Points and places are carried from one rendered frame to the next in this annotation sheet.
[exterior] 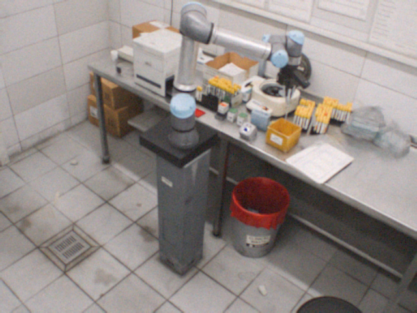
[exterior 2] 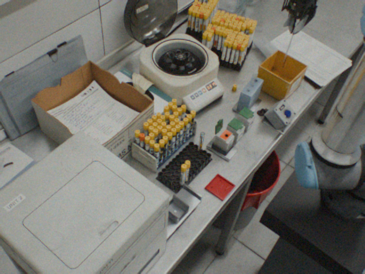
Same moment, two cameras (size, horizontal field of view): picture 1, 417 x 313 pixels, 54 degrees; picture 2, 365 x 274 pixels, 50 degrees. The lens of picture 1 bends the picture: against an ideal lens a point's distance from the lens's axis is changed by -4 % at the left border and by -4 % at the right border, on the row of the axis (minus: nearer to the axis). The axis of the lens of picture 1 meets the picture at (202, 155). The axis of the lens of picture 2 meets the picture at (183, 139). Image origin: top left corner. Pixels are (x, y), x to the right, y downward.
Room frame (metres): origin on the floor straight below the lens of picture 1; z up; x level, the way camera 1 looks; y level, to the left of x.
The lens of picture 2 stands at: (2.25, 0.68, 1.89)
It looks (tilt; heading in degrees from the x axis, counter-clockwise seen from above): 51 degrees down; 266
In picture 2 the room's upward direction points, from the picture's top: 6 degrees clockwise
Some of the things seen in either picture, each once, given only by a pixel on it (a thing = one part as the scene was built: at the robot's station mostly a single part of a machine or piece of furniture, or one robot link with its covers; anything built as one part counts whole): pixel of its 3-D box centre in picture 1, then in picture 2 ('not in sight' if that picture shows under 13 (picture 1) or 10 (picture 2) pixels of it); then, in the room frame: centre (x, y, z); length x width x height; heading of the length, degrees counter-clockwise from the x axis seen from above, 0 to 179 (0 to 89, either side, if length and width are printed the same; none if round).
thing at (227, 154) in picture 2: (223, 113); (222, 146); (2.06, -0.10, 0.89); 0.09 x 0.05 x 0.04; 145
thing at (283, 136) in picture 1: (283, 135); (280, 76); (1.84, -0.42, 0.92); 0.13 x 0.13 x 0.10; 50
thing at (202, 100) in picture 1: (209, 96); (186, 158); (2.18, -0.02, 0.93); 0.17 x 0.09 x 0.11; 53
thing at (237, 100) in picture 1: (223, 94); (165, 138); (2.25, -0.10, 0.91); 0.20 x 0.10 x 0.07; 52
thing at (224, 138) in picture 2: (223, 109); (223, 141); (2.06, -0.10, 0.92); 0.05 x 0.04 x 0.06; 144
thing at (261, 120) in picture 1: (260, 120); (249, 96); (1.96, -0.30, 0.92); 0.10 x 0.07 x 0.10; 59
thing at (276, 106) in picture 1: (272, 98); (182, 71); (2.20, -0.39, 0.94); 0.30 x 0.24 x 0.12; 133
